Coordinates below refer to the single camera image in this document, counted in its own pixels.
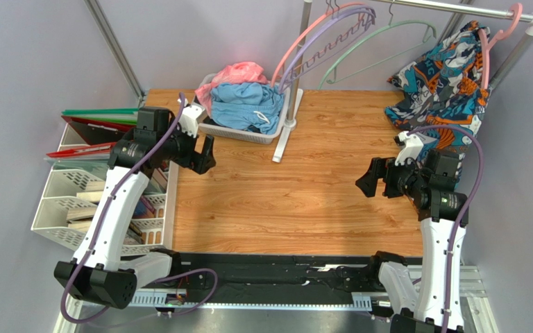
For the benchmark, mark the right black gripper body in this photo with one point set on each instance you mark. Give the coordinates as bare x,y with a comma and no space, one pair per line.
382,176

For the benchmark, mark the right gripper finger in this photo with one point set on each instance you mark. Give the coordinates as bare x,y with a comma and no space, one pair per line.
391,190
369,181

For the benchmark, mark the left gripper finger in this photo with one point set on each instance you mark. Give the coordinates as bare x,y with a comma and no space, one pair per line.
198,165
208,159

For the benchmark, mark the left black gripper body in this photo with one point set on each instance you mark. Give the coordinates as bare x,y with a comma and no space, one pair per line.
182,148

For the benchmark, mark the light blue shorts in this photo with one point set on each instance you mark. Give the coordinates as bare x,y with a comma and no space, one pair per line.
247,106

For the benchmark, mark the mint green hanger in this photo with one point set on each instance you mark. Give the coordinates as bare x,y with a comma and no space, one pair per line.
385,44

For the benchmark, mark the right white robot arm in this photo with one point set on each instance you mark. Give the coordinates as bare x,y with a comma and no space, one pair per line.
433,305

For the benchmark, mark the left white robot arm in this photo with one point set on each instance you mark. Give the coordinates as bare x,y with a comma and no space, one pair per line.
96,272

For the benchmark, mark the colourful patterned shorts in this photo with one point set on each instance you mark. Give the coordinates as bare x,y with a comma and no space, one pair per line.
443,93

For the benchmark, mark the purple hanger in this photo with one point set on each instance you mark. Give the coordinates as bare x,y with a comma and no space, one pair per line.
331,36

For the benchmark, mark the pink hanger with shorts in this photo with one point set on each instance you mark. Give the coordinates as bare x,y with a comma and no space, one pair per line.
487,44

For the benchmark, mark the white plastic basket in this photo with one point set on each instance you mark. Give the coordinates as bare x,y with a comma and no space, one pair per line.
207,126

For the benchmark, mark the green folder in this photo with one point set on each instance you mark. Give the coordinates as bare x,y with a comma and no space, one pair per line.
120,115

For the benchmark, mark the red clipboard folder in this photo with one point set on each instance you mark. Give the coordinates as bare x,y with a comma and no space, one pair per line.
99,151

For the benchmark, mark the dark red folder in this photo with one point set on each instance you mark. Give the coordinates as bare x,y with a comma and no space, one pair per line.
95,132

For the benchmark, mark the pink garment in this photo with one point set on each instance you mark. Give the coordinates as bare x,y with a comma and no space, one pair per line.
238,73

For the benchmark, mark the white file organiser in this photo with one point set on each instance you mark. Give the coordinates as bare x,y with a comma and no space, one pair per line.
59,196

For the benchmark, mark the metal clothes rack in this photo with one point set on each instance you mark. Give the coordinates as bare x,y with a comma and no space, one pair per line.
458,11

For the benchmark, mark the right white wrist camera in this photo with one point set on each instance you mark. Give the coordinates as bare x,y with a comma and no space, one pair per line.
411,146

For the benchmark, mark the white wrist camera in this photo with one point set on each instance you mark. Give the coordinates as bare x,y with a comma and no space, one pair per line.
190,118
411,146

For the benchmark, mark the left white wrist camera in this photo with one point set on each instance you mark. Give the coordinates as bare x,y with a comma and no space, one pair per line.
190,118

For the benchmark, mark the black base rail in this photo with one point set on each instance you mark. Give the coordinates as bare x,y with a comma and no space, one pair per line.
246,279

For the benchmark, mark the aluminium frame post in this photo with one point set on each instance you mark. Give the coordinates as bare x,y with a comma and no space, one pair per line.
97,12

